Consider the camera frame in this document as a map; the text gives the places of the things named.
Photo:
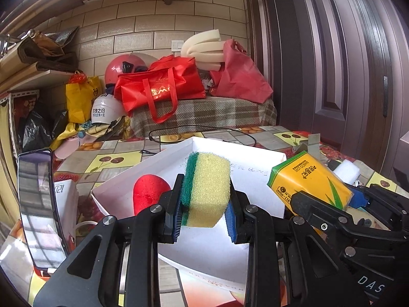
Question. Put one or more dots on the white helmet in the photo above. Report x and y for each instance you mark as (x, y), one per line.
(106, 108)

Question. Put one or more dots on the dark red paper bag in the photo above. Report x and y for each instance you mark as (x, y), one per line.
(239, 76)

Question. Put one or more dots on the plaid covered bench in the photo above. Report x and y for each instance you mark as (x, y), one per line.
(206, 114)

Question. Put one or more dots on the grey cardboard stand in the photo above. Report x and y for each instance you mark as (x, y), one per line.
(311, 146)

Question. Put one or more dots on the yellow tissue pack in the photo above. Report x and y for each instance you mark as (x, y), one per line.
(303, 172)

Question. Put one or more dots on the yellow green scrub sponge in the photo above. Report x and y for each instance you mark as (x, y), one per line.
(205, 192)

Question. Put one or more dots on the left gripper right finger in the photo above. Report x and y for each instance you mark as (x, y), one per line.
(288, 256)

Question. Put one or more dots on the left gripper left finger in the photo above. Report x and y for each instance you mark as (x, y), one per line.
(117, 251)

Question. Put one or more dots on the cream foam roll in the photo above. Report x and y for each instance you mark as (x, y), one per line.
(206, 48)

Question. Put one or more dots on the wooden shelf with cardboard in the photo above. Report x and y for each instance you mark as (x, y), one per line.
(36, 51)

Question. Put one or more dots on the smartphone on mount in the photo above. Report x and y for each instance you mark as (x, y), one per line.
(40, 219)

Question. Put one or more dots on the white foam block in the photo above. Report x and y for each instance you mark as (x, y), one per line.
(347, 172)

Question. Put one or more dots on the red tote bag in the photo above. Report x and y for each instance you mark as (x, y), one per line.
(167, 79)

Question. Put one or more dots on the white shallow cardboard box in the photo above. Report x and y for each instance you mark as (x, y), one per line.
(206, 252)

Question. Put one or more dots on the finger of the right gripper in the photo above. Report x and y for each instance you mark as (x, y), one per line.
(314, 209)
(359, 198)

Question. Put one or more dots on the dark wooden door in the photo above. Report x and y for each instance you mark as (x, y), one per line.
(339, 68)

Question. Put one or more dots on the yellow gift bag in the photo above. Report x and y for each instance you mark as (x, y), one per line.
(81, 92)

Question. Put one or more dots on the black plastic bag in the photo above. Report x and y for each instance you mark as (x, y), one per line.
(39, 129)

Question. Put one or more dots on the red plush apple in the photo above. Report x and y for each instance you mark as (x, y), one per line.
(147, 191)

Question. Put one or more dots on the white 2021 box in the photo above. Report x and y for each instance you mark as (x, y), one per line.
(66, 195)

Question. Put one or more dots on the pink red helmet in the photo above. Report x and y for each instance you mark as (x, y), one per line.
(126, 63)

